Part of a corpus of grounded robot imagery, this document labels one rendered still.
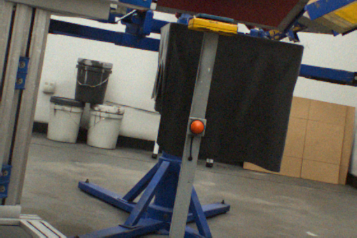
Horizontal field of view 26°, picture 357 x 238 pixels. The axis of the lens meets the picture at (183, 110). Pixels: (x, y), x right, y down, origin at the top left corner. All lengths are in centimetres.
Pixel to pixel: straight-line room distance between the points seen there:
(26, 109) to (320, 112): 544
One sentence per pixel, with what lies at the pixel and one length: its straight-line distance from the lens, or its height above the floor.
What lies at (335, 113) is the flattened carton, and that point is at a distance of 740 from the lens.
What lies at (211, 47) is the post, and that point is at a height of 88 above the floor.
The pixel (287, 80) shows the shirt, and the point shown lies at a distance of 256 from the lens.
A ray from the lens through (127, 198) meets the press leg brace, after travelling 420.
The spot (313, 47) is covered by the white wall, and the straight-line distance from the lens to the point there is 738.
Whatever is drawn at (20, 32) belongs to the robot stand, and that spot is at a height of 83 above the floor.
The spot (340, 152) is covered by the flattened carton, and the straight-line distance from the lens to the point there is 738.
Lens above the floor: 81
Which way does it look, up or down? 3 degrees down
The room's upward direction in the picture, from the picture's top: 10 degrees clockwise
